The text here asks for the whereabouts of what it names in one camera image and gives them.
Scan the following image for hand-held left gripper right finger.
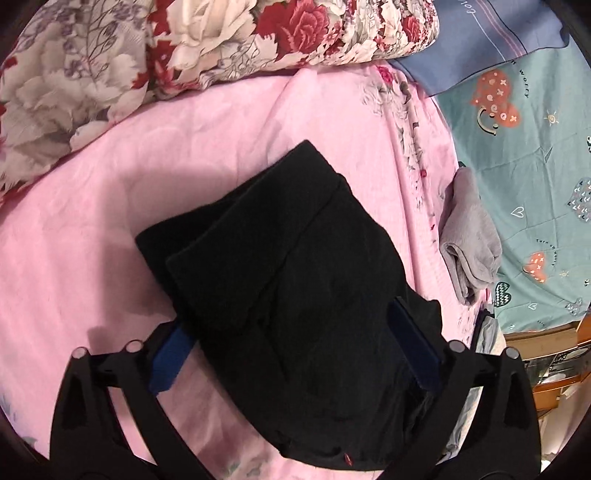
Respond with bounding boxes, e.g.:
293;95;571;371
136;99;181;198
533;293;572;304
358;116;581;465
381;298;543;480

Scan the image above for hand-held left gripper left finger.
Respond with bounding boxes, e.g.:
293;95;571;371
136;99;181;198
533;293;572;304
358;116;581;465
50;320;218;480

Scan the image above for black pants with smiley patch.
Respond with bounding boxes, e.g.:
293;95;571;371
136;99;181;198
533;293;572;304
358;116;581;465
135;140;445;472

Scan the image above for folded grey pants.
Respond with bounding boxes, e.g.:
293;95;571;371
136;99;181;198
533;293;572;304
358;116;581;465
438;167;503;305

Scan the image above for grey silky garment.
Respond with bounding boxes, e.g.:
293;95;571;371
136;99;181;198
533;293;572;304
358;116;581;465
443;316;506;450

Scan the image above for pink floral bed sheet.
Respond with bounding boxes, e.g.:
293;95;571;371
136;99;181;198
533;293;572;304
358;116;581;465
0;60;495;480

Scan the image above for teal heart print sheet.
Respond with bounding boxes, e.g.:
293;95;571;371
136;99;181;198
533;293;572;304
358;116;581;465
434;39;591;334

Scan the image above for blue plaid pillow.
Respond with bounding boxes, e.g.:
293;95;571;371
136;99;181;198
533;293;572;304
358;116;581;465
390;0;571;97

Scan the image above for red and white floral quilt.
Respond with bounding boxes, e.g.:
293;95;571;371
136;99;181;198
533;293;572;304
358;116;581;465
0;0;439;199

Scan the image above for wooden bed frame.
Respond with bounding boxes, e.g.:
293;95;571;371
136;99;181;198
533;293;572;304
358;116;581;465
503;318;591;462

